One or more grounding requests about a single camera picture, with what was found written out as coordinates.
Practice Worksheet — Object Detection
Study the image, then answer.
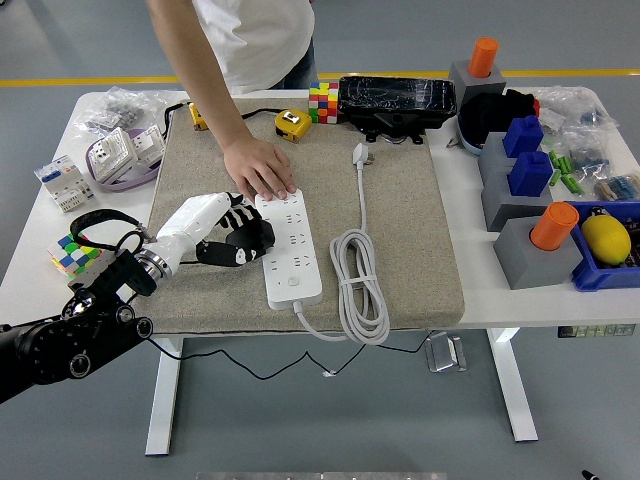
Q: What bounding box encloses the person's right hand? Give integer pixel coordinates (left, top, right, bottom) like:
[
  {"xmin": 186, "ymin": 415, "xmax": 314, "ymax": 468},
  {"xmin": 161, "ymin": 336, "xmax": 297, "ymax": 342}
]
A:
[{"xmin": 222, "ymin": 137, "xmax": 297, "ymax": 202}]

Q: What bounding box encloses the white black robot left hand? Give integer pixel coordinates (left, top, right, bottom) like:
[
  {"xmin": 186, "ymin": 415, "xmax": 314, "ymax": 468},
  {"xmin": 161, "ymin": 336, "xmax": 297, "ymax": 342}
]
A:
[{"xmin": 152, "ymin": 190, "xmax": 277, "ymax": 270}]

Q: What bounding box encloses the black power adapter plug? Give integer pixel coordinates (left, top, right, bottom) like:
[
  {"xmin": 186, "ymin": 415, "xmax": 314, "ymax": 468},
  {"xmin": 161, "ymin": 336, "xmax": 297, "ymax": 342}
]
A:
[{"xmin": 249, "ymin": 219, "xmax": 277, "ymax": 251}]

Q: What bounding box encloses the yellow tape measure black label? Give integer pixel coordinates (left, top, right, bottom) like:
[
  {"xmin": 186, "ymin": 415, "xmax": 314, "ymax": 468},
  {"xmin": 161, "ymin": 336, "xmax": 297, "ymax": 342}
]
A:
[{"xmin": 163, "ymin": 101, "xmax": 210, "ymax": 132}]

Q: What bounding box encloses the colourful cube with yellow cross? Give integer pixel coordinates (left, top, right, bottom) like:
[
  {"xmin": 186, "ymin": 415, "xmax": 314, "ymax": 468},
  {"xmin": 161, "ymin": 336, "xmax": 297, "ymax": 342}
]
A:
[{"xmin": 307, "ymin": 81, "xmax": 341, "ymax": 125}]

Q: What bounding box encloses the white power strip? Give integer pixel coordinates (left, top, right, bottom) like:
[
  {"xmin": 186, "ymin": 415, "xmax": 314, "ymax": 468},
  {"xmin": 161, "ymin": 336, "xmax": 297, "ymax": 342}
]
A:
[{"xmin": 253, "ymin": 191, "xmax": 324, "ymax": 311}]

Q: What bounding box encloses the colourful scrambled puzzle cube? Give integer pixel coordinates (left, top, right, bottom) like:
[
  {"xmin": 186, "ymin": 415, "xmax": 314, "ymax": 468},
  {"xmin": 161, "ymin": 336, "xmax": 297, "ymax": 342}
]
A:
[{"xmin": 47, "ymin": 232, "xmax": 104, "ymax": 279}]

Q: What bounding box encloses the black plastic-wrapped box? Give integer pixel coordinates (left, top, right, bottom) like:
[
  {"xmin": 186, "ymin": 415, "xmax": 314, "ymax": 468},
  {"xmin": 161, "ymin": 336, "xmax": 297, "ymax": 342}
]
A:
[{"xmin": 337, "ymin": 74, "xmax": 459, "ymax": 147}]

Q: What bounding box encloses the yellow tape measure silver clip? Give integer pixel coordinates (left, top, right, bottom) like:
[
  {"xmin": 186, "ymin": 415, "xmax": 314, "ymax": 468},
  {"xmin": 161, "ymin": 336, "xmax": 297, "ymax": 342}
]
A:
[{"xmin": 241, "ymin": 107, "xmax": 314, "ymax": 144}]

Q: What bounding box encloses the lilac tray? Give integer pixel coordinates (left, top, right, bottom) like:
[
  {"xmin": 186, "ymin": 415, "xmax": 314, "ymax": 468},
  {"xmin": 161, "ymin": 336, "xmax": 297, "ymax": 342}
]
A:
[{"xmin": 83, "ymin": 127, "xmax": 166, "ymax": 194}]

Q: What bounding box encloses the white table leg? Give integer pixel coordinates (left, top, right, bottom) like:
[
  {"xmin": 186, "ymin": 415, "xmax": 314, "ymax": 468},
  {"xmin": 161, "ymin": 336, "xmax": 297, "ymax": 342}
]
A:
[
  {"xmin": 144, "ymin": 337, "xmax": 185, "ymax": 457},
  {"xmin": 487, "ymin": 327, "xmax": 540, "ymax": 444}
]

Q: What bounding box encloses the person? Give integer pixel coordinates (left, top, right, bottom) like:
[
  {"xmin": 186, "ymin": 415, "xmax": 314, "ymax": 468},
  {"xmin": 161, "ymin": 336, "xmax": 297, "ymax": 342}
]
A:
[{"xmin": 146, "ymin": 0, "xmax": 319, "ymax": 96}]

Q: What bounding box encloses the clear bag of metal parts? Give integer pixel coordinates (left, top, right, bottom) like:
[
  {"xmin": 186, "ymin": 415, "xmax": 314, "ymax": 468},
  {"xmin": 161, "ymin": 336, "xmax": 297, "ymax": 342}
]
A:
[{"xmin": 73, "ymin": 85, "xmax": 177, "ymax": 134}]

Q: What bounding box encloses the white circuit breaker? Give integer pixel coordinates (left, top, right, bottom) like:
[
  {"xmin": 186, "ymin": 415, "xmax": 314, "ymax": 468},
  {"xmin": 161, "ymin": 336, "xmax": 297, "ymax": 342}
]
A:
[{"xmin": 33, "ymin": 154, "xmax": 97, "ymax": 214}]

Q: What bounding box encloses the table control panel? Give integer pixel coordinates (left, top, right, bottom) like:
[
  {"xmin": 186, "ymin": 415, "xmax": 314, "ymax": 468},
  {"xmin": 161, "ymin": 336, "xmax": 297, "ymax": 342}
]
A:
[{"xmin": 557, "ymin": 324, "xmax": 636, "ymax": 340}]

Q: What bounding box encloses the grey-brown mat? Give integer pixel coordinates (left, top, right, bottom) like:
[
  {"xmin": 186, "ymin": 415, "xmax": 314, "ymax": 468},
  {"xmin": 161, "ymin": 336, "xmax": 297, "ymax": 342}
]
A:
[{"xmin": 130, "ymin": 96, "xmax": 466, "ymax": 337}]

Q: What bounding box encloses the blue plastic bin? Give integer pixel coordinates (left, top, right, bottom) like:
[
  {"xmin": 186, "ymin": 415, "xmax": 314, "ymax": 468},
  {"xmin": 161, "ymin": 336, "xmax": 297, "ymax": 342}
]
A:
[{"xmin": 564, "ymin": 199, "xmax": 640, "ymax": 294}]

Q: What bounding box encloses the grey block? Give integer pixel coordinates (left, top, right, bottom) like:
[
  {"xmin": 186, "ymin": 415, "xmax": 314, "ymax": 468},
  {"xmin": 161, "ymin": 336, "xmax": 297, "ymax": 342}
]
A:
[
  {"xmin": 477, "ymin": 132, "xmax": 521, "ymax": 174},
  {"xmin": 493, "ymin": 215, "xmax": 585, "ymax": 291},
  {"xmin": 479, "ymin": 162, "xmax": 556, "ymax": 233},
  {"xmin": 447, "ymin": 60, "xmax": 508, "ymax": 114}
]

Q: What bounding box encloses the yellow lemon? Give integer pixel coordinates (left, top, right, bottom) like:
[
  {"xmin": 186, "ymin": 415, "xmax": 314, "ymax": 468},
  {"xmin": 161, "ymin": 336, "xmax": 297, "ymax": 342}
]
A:
[{"xmin": 580, "ymin": 213, "xmax": 632, "ymax": 265}]

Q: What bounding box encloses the black cloth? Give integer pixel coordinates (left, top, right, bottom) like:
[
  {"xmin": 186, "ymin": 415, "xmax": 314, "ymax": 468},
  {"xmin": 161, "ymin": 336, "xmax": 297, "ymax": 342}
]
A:
[{"xmin": 458, "ymin": 88, "xmax": 539, "ymax": 146}]

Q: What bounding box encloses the orange cylinder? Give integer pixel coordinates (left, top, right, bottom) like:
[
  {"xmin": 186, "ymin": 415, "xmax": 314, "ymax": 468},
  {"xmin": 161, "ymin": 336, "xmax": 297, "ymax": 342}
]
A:
[
  {"xmin": 467, "ymin": 37, "xmax": 500, "ymax": 79},
  {"xmin": 529, "ymin": 201, "xmax": 580, "ymax": 251}
]

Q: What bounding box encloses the blue block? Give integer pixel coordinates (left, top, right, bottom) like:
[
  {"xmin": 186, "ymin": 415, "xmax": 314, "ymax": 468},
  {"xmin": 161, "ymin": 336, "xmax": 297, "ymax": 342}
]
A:
[
  {"xmin": 507, "ymin": 150, "xmax": 555, "ymax": 197},
  {"xmin": 502, "ymin": 115, "xmax": 545, "ymax": 159}
]

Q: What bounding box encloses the clear bag of resistors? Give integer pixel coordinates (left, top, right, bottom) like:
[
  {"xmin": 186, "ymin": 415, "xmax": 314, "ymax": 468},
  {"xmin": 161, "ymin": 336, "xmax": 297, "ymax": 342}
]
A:
[{"xmin": 592, "ymin": 172, "xmax": 640, "ymax": 202}]

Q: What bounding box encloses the clear bag of blue parts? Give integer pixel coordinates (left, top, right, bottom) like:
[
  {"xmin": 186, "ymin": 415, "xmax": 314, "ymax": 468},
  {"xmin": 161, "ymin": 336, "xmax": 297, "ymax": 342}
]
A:
[
  {"xmin": 537, "ymin": 85, "xmax": 619, "ymax": 131},
  {"xmin": 562, "ymin": 124, "xmax": 614, "ymax": 174}
]

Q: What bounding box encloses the white wall switch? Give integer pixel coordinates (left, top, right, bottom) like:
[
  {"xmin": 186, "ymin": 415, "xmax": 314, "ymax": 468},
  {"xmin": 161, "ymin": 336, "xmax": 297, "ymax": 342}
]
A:
[{"xmin": 130, "ymin": 125, "xmax": 166, "ymax": 169}]

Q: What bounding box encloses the white power strip cable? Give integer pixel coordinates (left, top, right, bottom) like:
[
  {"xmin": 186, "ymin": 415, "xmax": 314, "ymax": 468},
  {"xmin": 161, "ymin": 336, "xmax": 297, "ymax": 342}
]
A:
[{"xmin": 291, "ymin": 142, "xmax": 392, "ymax": 345}]

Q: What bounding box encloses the white wall socket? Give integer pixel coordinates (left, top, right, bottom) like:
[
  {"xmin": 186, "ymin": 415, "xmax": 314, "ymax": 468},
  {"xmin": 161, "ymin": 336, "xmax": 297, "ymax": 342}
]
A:
[{"xmin": 88, "ymin": 127, "xmax": 137, "ymax": 182}]

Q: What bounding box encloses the thin black adapter cord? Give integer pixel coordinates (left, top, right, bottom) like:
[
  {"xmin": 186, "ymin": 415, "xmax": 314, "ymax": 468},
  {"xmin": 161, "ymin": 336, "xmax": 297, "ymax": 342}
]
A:
[{"xmin": 147, "ymin": 329, "xmax": 434, "ymax": 380}]

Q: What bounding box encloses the silver metal bracket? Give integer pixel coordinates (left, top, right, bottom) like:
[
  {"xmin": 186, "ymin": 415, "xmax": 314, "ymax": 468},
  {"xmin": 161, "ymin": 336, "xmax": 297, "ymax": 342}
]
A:
[{"xmin": 423, "ymin": 333, "xmax": 469, "ymax": 374}]

